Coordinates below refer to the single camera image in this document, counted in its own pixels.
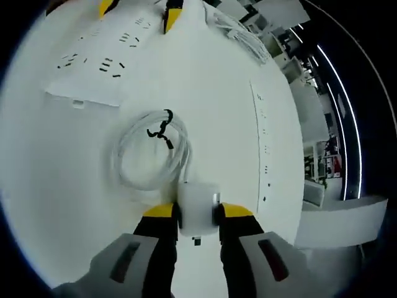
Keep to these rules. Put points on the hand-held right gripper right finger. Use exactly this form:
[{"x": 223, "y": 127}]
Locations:
[{"x": 257, "y": 267}]

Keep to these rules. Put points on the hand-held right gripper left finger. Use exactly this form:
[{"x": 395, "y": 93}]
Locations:
[{"x": 124, "y": 267}]

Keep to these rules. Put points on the white power strip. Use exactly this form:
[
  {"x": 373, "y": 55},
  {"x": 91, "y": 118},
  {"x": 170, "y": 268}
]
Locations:
[{"x": 93, "y": 83}]

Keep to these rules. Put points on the white charger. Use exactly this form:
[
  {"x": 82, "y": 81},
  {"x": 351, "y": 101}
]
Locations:
[{"x": 197, "y": 211}]

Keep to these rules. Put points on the long white socket rail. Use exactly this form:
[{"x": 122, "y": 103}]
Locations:
[{"x": 263, "y": 139}]

